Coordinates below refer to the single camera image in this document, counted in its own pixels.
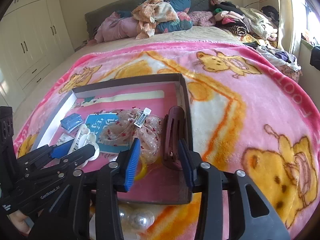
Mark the pink pillow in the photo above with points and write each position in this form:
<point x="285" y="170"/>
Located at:
<point x="116" y="27"/>

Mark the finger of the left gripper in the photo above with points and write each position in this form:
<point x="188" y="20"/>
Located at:
<point x="59" y="151"/>
<point x="80" y="156"/>

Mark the black jacket on windowsill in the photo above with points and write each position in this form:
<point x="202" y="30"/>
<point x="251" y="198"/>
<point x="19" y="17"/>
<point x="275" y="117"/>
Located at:
<point x="315" y="57"/>

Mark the person's left hand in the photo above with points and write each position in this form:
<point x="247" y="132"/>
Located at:
<point x="21" y="222"/>

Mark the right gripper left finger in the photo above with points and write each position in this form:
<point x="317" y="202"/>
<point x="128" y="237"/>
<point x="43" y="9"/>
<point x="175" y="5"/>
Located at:
<point x="131" y="163"/>

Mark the earrings card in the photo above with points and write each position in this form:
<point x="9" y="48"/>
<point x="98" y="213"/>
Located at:
<point x="64" y="138"/>

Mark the cream claw hair clip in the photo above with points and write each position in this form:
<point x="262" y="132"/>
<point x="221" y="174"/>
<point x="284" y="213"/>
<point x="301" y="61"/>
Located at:
<point x="84" y="137"/>

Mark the beige bed sheet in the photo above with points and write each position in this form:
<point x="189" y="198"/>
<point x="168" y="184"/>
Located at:
<point x="196" y="33"/>

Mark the cream curtain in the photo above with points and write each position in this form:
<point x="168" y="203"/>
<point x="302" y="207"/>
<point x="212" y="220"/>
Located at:
<point x="292" y="22"/>

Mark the dark blue floral quilt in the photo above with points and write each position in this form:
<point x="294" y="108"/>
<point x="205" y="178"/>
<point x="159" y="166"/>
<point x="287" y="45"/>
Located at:
<point x="181" y="7"/>

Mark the cream built-in wardrobe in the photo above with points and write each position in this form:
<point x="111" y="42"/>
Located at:
<point x="34" y="40"/>

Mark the mauve fuzzy pillow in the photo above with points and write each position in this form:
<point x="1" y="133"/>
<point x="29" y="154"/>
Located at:
<point x="202" y="18"/>

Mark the pearl hair clip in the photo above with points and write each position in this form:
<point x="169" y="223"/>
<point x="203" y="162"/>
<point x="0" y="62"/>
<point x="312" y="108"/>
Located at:
<point x="134" y="219"/>

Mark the blue square box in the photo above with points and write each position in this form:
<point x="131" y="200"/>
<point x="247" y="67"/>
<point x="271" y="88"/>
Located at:
<point x="71" y="122"/>

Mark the yellow rings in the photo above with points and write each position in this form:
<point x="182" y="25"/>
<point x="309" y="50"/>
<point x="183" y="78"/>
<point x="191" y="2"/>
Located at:
<point x="142" y="167"/>

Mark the floral laundry basket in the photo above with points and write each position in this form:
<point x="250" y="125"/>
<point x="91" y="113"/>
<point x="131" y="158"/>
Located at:
<point x="285" y="62"/>

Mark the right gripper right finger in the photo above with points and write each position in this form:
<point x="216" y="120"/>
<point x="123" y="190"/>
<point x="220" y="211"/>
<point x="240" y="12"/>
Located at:
<point x="190" y="162"/>

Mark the shallow dark cardboard box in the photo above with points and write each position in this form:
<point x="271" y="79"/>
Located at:
<point x="52" y="130"/>

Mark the pile of clothes on bed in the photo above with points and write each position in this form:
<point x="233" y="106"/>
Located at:
<point x="247" y="24"/>

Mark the sheer dotted bow hair clip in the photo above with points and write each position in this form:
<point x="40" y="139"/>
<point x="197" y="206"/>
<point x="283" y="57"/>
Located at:
<point x="124" y="131"/>

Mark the dark red claw clip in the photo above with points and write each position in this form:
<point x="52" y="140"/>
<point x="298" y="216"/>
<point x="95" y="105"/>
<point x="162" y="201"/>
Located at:
<point x="173" y="131"/>

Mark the orange floral cloth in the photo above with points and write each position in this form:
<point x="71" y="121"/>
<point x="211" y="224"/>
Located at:
<point x="151" y="13"/>

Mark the pink cartoon fleece blanket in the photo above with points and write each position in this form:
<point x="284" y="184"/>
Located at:
<point x="244" y="114"/>

